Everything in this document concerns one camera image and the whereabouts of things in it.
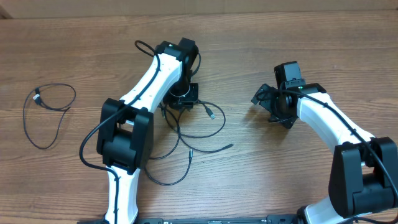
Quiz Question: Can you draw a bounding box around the black USB cable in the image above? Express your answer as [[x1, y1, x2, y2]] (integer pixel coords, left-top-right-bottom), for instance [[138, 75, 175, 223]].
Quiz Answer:
[[143, 105, 194, 187], [22, 82, 77, 150], [161, 100, 234, 154]]

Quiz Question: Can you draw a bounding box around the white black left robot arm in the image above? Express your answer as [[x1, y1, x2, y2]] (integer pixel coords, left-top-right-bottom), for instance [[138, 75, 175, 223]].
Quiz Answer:
[[96, 38, 199, 223]]

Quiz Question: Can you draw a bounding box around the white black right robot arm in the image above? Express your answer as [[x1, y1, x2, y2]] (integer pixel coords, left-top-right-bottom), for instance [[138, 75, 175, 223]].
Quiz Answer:
[[251, 83, 397, 223]]

